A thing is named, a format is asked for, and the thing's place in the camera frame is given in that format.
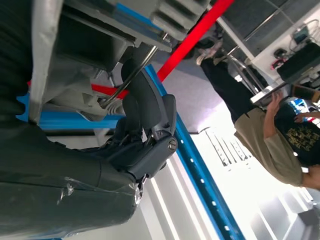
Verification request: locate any blue metal shelf rack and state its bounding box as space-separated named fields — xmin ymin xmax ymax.
xmin=15 ymin=2 xmax=247 ymax=240

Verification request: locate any red barrier belt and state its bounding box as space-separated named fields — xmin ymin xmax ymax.
xmin=26 ymin=0 xmax=235 ymax=101

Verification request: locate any person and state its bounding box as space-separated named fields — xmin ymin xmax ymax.
xmin=195 ymin=39 xmax=304 ymax=188
xmin=273 ymin=101 xmax=320 ymax=168

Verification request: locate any white desk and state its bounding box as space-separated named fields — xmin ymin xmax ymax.
xmin=214 ymin=6 xmax=320 ymax=100

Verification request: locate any small red device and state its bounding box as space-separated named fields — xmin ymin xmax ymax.
xmin=270 ymin=58 xmax=288 ymax=71

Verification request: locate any black computer mouse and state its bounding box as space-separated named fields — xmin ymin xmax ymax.
xmin=273 ymin=48 xmax=288 ymax=60

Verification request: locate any brown cardboard box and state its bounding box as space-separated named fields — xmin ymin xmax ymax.
xmin=291 ymin=84 xmax=320 ymax=104

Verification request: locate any black laptop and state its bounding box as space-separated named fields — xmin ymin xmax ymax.
xmin=276 ymin=42 xmax=320 ymax=84

